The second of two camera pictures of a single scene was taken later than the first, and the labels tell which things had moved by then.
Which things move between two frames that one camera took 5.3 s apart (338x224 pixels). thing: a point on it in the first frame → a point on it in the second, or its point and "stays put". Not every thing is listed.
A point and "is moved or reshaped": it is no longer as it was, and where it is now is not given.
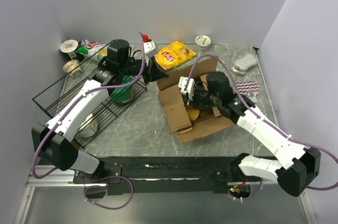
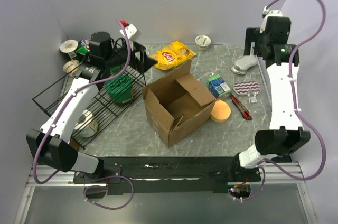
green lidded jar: [123, 93] stays put
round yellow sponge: [194, 113] → [221, 111]
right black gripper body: [202, 98] → [253, 35]
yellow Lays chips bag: [173, 54] stays put
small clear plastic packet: [253, 99] stays put
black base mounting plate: [165, 175] stays put
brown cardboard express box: [174, 104] is moved or reshaped
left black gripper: [153, 72] → [144, 63]
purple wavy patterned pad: [249, 88] stays put
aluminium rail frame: [57, 178] stays put
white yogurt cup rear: [203, 41] stays put
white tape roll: [89, 127] stays put
